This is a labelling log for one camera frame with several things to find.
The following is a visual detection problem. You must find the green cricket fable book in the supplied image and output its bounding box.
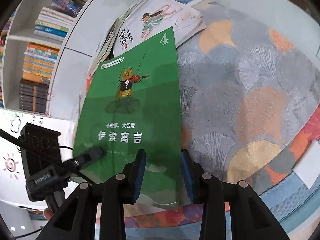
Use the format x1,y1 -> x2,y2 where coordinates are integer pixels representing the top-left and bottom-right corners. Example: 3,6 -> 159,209
74,28 -> 181,210

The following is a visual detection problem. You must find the person's left hand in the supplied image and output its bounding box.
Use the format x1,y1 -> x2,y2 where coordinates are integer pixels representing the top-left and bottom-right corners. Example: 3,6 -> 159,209
43,208 -> 54,220

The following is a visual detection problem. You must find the black hardcover book set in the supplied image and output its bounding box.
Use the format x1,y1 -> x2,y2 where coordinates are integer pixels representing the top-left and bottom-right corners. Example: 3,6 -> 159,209
18,79 -> 49,114

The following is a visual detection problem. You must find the patterned fan tablecloth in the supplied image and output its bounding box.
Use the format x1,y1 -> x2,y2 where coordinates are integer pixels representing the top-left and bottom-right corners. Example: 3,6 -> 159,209
120,4 -> 320,235

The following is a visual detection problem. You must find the orange yellow book row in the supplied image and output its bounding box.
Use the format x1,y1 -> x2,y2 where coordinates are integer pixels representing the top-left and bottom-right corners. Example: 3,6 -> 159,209
22,43 -> 59,85

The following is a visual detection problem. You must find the white bookshelf cabinet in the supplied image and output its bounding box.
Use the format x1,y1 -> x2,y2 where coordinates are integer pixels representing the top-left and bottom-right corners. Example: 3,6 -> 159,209
0,0 -> 141,120

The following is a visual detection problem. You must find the flying lady cover book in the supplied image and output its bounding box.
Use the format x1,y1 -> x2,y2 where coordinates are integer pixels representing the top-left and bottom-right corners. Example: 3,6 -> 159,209
113,0 -> 206,56

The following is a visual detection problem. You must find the black cable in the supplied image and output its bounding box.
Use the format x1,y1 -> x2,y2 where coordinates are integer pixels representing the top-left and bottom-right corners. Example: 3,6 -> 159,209
0,128 -> 93,184

